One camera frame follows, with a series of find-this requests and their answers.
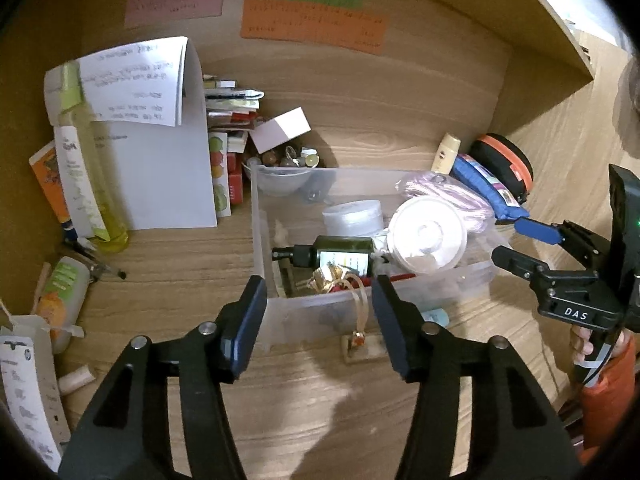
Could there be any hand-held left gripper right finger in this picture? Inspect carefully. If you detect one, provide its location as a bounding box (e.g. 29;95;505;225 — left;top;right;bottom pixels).
371;274;581;480

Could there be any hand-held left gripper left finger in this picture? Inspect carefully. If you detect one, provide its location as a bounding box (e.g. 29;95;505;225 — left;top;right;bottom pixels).
59;275;268;480

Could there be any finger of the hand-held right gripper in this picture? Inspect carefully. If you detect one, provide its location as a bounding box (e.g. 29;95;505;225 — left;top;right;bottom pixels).
514;216;612;272
491;246;598;304

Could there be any clear plastic storage bin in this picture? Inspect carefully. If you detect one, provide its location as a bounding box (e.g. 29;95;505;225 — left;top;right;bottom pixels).
249;162;501;351

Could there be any dark green glass bottle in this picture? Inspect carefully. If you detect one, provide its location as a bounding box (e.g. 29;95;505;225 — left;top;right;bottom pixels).
271;236;381;277

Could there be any white round container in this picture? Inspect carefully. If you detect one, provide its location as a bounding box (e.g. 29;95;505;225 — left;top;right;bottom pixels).
387;195;468;275

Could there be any wooden desktop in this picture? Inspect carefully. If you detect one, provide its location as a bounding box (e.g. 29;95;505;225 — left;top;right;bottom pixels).
30;105;640;480

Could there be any person's right hand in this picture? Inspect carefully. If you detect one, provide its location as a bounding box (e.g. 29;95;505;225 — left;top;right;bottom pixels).
569;326;593;368

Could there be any clear plastic ribbon loop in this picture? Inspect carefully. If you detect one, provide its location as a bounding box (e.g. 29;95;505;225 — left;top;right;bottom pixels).
344;274;372;336

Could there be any small wooden block with clasp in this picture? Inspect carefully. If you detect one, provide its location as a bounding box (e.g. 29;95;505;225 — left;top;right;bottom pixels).
341;330;387;362

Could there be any dark red box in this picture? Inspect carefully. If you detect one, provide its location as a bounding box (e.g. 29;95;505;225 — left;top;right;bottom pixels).
327;272;416;295

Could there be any gold metal clip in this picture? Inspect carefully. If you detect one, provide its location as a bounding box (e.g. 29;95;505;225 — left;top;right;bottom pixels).
312;265;347;295

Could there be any blue pouch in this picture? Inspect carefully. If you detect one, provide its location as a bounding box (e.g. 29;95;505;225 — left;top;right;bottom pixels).
449;152;531;225

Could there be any orange and black round case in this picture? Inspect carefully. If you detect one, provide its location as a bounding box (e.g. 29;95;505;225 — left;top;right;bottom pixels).
468;132;535;206

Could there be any small cream bottle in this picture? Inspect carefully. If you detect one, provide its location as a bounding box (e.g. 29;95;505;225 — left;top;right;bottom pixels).
431;132;461;177

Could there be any red carton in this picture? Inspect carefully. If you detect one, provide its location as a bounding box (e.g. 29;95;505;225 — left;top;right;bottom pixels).
227;132;251;206

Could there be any white bowl of beads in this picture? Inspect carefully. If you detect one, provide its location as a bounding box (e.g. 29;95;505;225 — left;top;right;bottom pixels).
242;152;326;198

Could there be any fruit print box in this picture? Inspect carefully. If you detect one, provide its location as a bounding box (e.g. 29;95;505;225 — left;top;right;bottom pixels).
207;131;233;218

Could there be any makeup brush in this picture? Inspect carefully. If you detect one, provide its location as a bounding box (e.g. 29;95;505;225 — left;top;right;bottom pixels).
62;237;127;281

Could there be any yellow liquid bottle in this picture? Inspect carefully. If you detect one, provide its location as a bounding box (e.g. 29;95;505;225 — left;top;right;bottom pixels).
56;62;130;253

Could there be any white paper sheet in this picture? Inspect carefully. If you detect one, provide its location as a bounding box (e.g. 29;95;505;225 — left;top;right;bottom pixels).
44;36;219;231

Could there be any small beige cork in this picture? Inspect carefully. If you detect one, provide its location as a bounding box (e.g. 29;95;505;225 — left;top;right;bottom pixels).
57;366;95;395

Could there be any green and orange bottle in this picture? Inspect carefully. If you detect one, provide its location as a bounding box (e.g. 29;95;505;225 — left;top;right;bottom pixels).
36;256;92;353

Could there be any small white box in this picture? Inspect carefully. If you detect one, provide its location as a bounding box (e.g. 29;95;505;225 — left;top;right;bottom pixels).
250;106;312;155

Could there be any stack of printed packets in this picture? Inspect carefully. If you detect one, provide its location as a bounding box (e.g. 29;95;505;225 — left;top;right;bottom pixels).
202;74;266;133

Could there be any white printed tube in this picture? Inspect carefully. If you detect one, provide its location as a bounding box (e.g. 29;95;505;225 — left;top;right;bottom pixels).
54;124;112;241

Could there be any white printed carton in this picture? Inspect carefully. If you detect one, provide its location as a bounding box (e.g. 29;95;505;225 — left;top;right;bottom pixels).
0;314;72;461

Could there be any orange tube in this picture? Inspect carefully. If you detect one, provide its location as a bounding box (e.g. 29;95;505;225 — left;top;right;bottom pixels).
28;139;76;241

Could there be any orange paper note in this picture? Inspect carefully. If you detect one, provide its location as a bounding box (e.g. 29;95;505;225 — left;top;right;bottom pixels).
240;0;390;56

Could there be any pink cord bundle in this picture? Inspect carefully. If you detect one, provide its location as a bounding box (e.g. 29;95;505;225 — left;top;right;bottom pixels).
395;170;496;233

